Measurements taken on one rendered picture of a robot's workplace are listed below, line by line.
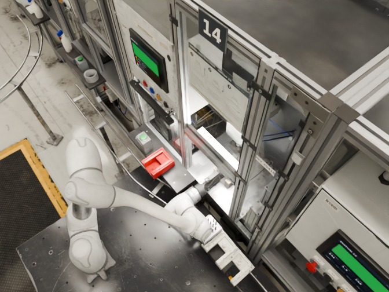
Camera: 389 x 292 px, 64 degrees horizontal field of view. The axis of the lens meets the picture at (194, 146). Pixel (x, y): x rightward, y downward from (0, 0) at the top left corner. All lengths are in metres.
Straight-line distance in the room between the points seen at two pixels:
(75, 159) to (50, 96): 2.51
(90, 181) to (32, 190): 1.93
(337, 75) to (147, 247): 1.49
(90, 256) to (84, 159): 0.63
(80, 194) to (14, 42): 3.62
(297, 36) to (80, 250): 1.41
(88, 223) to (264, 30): 1.35
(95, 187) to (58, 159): 2.00
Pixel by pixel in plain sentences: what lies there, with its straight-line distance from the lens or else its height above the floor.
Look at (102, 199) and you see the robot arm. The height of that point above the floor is 1.42.
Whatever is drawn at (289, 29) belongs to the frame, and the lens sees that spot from 0.98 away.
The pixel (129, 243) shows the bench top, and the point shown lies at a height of 0.68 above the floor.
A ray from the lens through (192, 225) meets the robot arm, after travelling 1.55.
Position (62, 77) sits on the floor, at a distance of 3.98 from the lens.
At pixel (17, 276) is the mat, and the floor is 0.01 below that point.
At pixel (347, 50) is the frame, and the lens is 0.96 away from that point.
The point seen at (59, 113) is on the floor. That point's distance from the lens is 3.62.
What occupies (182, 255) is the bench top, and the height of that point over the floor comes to 0.68.
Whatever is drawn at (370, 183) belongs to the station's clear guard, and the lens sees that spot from 0.87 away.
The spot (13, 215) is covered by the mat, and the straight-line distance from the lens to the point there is 3.17.
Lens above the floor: 2.58
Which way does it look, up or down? 57 degrees down
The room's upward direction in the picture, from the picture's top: 2 degrees counter-clockwise
